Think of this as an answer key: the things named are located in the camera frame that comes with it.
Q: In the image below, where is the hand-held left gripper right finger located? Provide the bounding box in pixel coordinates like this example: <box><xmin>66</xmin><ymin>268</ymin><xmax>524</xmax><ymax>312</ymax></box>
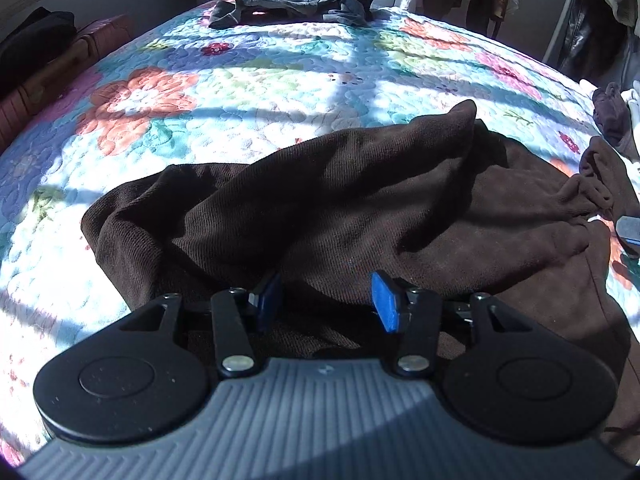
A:
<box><xmin>369</xmin><ymin>269</ymin><xmax>532</xmax><ymax>380</ymax></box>

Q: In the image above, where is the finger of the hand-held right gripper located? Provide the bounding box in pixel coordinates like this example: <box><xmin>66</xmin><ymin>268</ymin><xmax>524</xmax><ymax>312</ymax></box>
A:
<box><xmin>615</xmin><ymin>215</ymin><xmax>640</xmax><ymax>260</ymax></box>

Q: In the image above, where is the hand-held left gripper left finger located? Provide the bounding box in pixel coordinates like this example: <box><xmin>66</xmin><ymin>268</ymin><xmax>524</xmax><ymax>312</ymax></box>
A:
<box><xmin>120</xmin><ymin>271</ymin><xmax>282</xmax><ymax>380</ymax></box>

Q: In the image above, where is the brown knit garment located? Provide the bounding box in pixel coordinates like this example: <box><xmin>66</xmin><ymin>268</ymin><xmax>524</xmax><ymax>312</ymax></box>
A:
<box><xmin>80</xmin><ymin>99</ymin><xmax>640</xmax><ymax>467</ymax></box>

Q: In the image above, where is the white cloth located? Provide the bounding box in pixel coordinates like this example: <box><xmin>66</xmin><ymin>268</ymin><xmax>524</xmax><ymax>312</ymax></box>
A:
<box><xmin>620</xmin><ymin>87</ymin><xmax>640</xmax><ymax>163</ymax></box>

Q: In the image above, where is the dark purple cloth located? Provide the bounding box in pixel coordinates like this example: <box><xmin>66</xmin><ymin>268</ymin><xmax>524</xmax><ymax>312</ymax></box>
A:
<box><xmin>592</xmin><ymin>82</ymin><xmax>637</xmax><ymax>147</ymax></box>

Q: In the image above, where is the black hanging jacket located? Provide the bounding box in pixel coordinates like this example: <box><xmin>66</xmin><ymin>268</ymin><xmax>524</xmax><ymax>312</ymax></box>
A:
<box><xmin>557</xmin><ymin>0</ymin><xmax>632</xmax><ymax>87</ymax></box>

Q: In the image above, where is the floral quilt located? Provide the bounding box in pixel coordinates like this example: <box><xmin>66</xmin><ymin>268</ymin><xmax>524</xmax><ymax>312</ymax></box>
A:
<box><xmin>0</xmin><ymin>0</ymin><xmax>640</xmax><ymax>467</ymax></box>

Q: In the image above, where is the white rack pole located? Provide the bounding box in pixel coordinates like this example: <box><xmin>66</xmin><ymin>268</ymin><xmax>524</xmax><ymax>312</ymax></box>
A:
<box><xmin>542</xmin><ymin>0</ymin><xmax>585</xmax><ymax>63</ymax></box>

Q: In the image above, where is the black folded cloth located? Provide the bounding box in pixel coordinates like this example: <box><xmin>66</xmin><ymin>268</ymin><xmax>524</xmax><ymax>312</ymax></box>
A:
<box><xmin>0</xmin><ymin>6</ymin><xmax>77</xmax><ymax>97</ymax></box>

